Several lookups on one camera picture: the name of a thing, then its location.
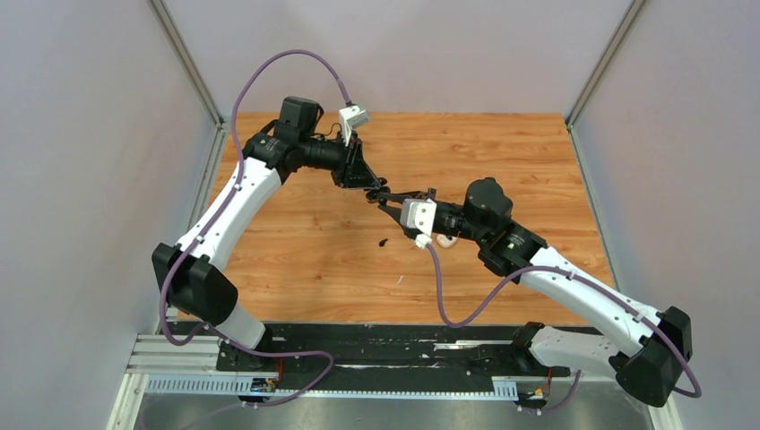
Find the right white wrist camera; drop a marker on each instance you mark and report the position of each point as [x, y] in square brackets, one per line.
[418, 219]

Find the black earbud charging case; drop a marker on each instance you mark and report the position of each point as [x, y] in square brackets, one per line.
[375, 197]

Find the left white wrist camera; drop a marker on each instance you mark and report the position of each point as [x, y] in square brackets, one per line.
[350, 119]

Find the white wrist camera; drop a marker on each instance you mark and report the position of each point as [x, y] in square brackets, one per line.
[418, 219]
[350, 119]

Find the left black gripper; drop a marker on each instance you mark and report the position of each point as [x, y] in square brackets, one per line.
[363, 176]

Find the aluminium frame post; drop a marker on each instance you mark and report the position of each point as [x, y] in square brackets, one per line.
[610, 51]
[171, 31]

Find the left aluminium frame post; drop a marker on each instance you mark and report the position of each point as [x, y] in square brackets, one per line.
[171, 31]

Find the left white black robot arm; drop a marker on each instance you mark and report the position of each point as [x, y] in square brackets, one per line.
[190, 272]

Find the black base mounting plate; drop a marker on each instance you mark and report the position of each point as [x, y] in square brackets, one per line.
[389, 357]

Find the right aluminium frame post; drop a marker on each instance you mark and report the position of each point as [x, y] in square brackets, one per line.
[610, 51]

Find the white earbud charging case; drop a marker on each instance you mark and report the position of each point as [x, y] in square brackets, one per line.
[446, 241]

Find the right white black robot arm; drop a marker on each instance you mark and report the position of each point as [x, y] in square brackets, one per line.
[644, 349]

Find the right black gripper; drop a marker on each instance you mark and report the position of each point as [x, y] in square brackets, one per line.
[431, 193]

